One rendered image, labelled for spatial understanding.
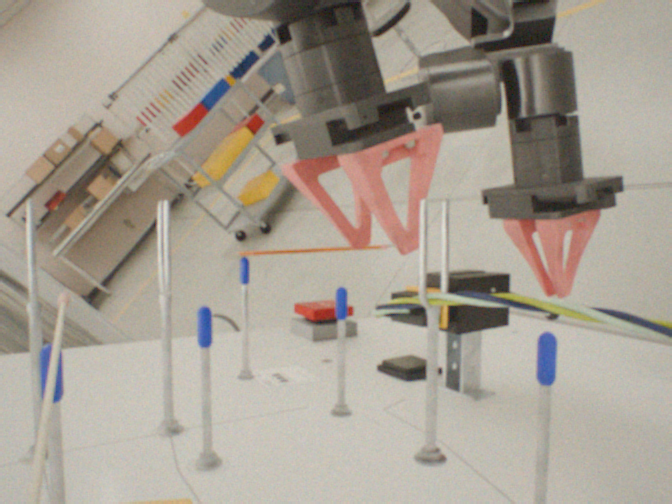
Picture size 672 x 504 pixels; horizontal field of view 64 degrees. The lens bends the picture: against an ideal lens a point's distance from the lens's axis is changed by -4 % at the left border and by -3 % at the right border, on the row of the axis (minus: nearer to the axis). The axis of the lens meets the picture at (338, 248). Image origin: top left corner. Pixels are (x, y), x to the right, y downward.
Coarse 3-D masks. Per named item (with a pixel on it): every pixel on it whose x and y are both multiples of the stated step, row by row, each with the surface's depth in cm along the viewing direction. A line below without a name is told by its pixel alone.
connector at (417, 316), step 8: (392, 296) 39; (400, 296) 38; (408, 296) 37; (416, 296) 37; (416, 312) 37; (424, 312) 37; (448, 312) 38; (392, 320) 39; (400, 320) 38; (408, 320) 37; (416, 320) 37; (424, 320) 37; (448, 320) 38
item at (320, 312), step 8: (296, 304) 62; (304, 304) 61; (312, 304) 61; (320, 304) 61; (328, 304) 61; (296, 312) 62; (304, 312) 60; (312, 312) 58; (320, 312) 58; (328, 312) 59; (352, 312) 60; (312, 320) 60; (320, 320) 59; (328, 320) 60; (336, 320) 60
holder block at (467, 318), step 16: (432, 272) 42; (464, 272) 42; (480, 272) 43; (496, 272) 42; (448, 288) 39; (464, 288) 38; (480, 288) 39; (496, 288) 40; (464, 304) 38; (464, 320) 38; (480, 320) 39; (496, 320) 40
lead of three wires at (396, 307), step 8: (432, 296) 29; (384, 304) 32; (392, 304) 31; (400, 304) 31; (408, 304) 30; (416, 304) 30; (432, 304) 29; (376, 312) 33; (384, 312) 32; (392, 312) 36; (400, 312) 37; (408, 312) 37
